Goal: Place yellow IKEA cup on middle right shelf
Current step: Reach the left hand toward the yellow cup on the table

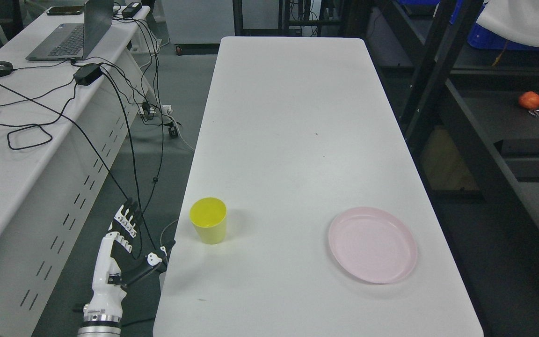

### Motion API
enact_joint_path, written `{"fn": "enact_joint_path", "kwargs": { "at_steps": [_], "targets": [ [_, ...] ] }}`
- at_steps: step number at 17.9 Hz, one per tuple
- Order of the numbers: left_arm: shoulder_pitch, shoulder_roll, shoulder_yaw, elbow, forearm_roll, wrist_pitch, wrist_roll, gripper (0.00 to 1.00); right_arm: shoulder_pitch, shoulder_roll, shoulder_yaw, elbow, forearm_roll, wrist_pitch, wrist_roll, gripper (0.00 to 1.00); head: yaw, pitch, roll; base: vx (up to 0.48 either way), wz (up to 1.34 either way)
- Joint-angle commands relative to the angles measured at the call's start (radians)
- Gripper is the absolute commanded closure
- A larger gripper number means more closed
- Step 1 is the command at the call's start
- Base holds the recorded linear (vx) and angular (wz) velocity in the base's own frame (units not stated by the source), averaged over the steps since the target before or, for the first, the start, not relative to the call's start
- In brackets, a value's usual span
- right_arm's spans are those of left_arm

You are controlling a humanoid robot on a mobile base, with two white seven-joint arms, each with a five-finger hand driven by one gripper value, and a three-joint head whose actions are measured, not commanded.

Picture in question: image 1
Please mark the pink plastic plate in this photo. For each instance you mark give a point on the pink plastic plate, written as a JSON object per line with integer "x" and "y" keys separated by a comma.
{"x": 372, "y": 245}

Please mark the orange toy on shelf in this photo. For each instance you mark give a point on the orange toy on shelf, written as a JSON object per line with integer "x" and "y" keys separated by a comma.
{"x": 529, "y": 100}

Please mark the white side desk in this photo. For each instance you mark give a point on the white side desk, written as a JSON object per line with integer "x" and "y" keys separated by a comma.
{"x": 57, "y": 142}

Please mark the yellow plastic cup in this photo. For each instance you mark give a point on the yellow plastic cup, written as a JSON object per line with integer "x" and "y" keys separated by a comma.
{"x": 208, "y": 217}

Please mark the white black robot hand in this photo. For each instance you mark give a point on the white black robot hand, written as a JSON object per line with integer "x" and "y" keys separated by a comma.
{"x": 109, "y": 283}

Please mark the grey laptop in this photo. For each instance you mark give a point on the grey laptop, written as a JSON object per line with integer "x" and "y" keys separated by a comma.
{"x": 75, "y": 41}

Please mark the white rectangular table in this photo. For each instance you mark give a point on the white rectangular table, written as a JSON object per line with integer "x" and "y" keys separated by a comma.
{"x": 295, "y": 131}

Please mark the black power adapter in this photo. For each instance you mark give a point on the black power adapter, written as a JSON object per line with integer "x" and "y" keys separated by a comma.
{"x": 131, "y": 10}
{"x": 87, "y": 74}

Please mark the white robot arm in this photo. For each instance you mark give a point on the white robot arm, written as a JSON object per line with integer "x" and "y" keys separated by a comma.
{"x": 99, "y": 329}

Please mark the dark metal shelf rack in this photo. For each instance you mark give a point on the dark metal shelf rack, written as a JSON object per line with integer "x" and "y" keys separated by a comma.
{"x": 433, "y": 78}

